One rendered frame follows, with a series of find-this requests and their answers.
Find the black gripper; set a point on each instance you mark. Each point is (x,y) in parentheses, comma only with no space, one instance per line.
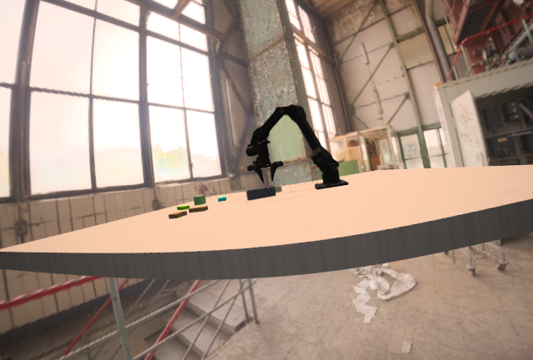
(265,160)

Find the orange rectangular bar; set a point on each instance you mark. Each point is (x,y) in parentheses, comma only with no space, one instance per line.
(198,209)

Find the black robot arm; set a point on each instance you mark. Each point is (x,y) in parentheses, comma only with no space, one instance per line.
(320,156)

